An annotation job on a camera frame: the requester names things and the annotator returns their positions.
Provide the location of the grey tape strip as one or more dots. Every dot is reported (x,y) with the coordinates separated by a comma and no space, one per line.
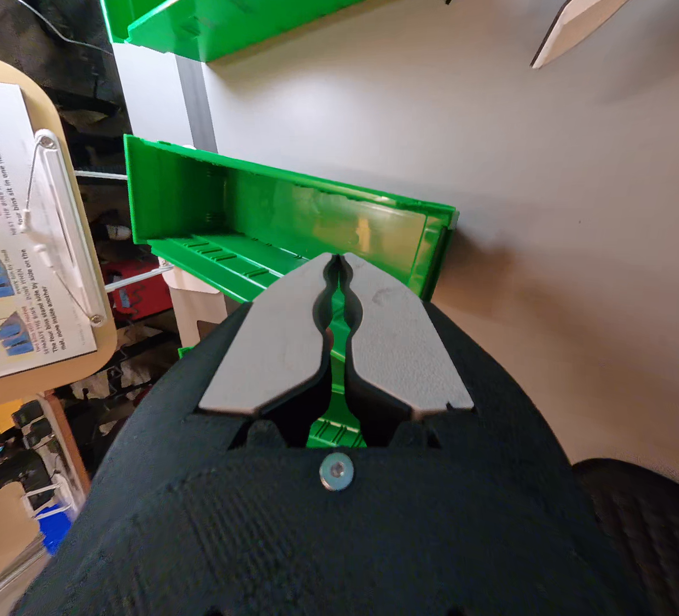
(196,107)

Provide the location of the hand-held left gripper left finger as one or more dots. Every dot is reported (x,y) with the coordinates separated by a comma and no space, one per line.
(265,351)

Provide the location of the instruction sheet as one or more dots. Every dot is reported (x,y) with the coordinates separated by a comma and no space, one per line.
(13,112)

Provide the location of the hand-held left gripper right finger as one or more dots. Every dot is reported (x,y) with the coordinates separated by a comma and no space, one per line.
(408,356)

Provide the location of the instruction sign on stand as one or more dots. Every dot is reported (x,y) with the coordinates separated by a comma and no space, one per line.
(109,340)

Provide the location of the red bag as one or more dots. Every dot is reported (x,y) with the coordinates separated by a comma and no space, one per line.
(138,292)

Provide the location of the white desk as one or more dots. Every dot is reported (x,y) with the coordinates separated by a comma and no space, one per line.
(477,149)

